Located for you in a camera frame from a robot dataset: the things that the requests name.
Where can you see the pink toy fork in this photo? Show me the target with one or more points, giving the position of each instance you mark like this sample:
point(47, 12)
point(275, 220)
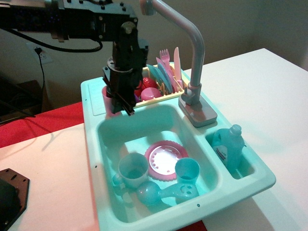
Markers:
point(165, 57)

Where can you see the teal smiley ladle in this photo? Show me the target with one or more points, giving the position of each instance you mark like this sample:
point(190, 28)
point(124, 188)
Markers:
point(149, 193)

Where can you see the grey pink toy faucet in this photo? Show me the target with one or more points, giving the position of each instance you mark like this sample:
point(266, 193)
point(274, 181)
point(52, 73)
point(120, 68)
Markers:
point(193, 105)

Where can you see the blue toy plate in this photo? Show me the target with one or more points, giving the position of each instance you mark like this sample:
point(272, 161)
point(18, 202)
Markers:
point(156, 73)
point(166, 79)

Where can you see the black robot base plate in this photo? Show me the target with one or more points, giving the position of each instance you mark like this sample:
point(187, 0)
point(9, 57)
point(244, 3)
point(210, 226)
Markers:
point(14, 189)

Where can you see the pink toy bowl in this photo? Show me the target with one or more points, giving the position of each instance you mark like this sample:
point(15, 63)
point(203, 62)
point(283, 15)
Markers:
point(150, 93)

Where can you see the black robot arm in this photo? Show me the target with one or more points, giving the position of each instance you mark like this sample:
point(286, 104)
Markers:
point(98, 20)

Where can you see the pink toy knife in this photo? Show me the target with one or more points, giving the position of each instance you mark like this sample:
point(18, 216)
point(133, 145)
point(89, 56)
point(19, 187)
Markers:
point(177, 65)

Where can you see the purple toy eggplant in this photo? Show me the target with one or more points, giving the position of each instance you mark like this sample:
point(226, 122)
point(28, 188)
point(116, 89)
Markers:
point(137, 98)

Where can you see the red cloth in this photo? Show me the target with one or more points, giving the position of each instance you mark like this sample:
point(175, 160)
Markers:
point(44, 123)

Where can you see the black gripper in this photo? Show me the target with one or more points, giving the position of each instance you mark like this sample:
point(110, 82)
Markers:
point(122, 75)

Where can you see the pink toy plate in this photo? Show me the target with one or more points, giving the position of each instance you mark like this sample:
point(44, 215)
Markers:
point(162, 157)

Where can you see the teal soap bottle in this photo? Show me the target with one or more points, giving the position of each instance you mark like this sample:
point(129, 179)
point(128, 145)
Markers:
point(228, 143)

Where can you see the white wall outlet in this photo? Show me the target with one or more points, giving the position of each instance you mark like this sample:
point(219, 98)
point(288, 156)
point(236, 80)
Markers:
point(44, 57)

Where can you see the yellow dish rack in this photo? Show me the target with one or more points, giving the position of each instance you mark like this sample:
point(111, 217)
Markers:
point(178, 88)

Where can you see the teal toy sink unit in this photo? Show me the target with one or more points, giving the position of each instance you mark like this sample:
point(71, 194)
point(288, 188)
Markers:
point(110, 139)

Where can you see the pink plastic cup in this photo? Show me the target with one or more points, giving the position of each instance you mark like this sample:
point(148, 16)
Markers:
point(108, 103)

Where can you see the teal plastic cup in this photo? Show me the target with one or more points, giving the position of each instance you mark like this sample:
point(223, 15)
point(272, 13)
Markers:
point(187, 170)

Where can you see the light blue mug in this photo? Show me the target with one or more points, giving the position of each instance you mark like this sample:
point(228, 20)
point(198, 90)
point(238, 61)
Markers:
point(132, 171)

